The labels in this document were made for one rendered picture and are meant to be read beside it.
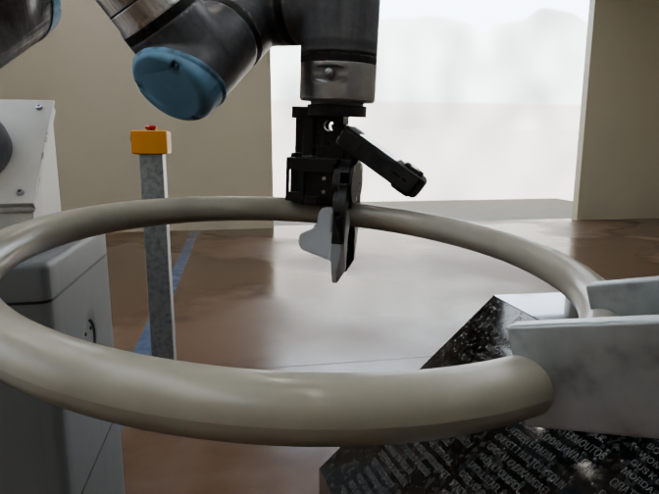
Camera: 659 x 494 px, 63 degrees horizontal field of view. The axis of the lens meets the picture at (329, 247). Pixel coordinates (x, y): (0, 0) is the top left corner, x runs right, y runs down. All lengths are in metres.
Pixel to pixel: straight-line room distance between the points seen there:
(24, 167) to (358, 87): 0.65
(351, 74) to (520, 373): 0.43
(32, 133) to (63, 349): 0.89
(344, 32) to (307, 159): 0.14
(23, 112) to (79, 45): 6.07
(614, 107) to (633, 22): 1.16
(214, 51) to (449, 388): 0.45
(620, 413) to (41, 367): 0.25
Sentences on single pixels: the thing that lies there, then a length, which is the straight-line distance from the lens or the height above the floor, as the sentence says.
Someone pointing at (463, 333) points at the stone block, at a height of 0.78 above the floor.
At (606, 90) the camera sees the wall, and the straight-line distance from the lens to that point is 8.72.
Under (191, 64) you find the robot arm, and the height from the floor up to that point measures 1.10.
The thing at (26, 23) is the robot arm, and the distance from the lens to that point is 1.05.
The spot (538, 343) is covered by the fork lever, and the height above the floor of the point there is 0.93.
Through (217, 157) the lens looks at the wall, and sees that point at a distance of 6.94.
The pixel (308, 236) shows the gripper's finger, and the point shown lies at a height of 0.91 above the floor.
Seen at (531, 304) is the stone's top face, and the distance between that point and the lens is 0.72.
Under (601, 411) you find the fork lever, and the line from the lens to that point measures 0.27.
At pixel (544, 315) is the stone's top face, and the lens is 0.68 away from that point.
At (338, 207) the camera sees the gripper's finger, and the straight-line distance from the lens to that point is 0.61.
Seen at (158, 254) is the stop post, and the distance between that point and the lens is 2.02.
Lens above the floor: 1.02
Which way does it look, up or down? 10 degrees down
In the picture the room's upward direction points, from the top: straight up
